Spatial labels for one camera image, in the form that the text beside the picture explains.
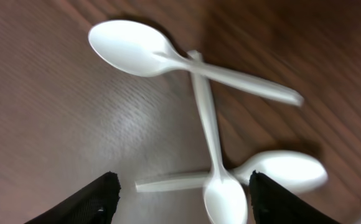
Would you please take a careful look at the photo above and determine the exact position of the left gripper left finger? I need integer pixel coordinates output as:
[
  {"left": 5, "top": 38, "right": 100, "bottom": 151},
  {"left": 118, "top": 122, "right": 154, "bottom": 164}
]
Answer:
[{"left": 26, "top": 172, "right": 121, "bottom": 224}]

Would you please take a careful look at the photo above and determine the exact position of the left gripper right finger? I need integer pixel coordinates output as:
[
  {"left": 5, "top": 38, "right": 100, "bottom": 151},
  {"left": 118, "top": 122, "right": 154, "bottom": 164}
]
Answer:
[{"left": 249, "top": 171, "right": 339, "bottom": 224}]

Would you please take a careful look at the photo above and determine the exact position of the white spoon bowl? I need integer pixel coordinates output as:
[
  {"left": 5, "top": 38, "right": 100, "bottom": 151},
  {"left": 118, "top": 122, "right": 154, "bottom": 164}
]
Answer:
[
  {"left": 135, "top": 150, "right": 328, "bottom": 194},
  {"left": 190, "top": 68, "right": 248, "bottom": 224}
]

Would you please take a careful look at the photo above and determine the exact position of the white spoon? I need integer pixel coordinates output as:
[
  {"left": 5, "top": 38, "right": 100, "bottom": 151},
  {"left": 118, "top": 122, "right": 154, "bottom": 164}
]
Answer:
[{"left": 88, "top": 20, "right": 304, "bottom": 106}]

